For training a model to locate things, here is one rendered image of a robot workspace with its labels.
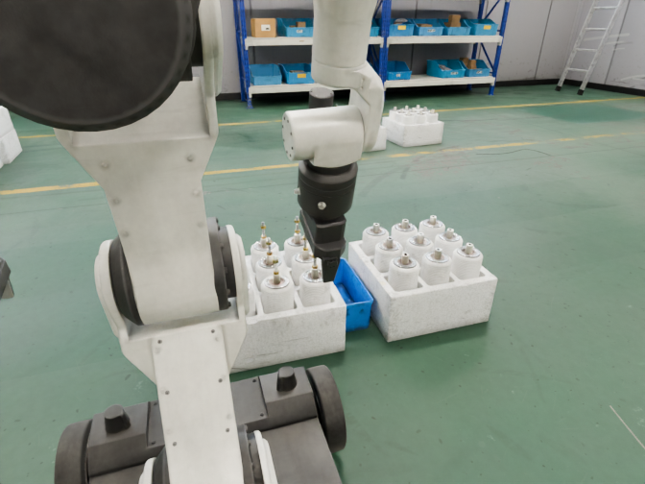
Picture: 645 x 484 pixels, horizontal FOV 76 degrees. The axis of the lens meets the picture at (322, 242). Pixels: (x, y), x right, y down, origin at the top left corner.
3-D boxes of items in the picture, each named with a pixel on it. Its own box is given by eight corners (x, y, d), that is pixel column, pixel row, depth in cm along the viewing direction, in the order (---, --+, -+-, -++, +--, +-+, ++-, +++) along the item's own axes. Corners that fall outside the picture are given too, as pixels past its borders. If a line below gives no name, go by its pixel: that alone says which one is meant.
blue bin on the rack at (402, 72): (371, 77, 599) (371, 60, 589) (394, 76, 609) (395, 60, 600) (387, 81, 557) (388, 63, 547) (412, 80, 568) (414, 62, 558)
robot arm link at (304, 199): (359, 255, 68) (370, 201, 60) (302, 266, 66) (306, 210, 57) (335, 206, 76) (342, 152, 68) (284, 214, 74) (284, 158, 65)
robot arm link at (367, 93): (374, 159, 59) (394, 64, 49) (315, 168, 56) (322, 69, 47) (358, 135, 63) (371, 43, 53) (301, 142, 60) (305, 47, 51)
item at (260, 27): (275, 37, 496) (274, 18, 487) (255, 37, 490) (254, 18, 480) (271, 36, 522) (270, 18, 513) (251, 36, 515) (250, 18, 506)
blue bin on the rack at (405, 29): (372, 36, 576) (373, 18, 567) (397, 35, 587) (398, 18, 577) (388, 36, 534) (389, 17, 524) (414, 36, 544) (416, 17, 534)
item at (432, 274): (450, 307, 142) (458, 262, 134) (424, 312, 140) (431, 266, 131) (435, 292, 150) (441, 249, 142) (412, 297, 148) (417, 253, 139)
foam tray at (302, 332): (345, 350, 133) (346, 305, 125) (221, 375, 124) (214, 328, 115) (314, 285, 166) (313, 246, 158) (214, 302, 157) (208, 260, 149)
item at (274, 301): (264, 321, 135) (260, 275, 127) (294, 319, 137) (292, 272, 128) (264, 341, 127) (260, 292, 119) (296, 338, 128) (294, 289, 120)
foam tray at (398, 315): (488, 321, 147) (498, 278, 138) (387, 343, 137) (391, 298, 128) (432, 266, 180) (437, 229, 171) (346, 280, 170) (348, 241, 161)
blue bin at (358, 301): (372, 328, 143) (374, 300, 137) (343, 334, 140) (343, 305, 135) (344, 282, 168) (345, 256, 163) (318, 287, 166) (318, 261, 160)
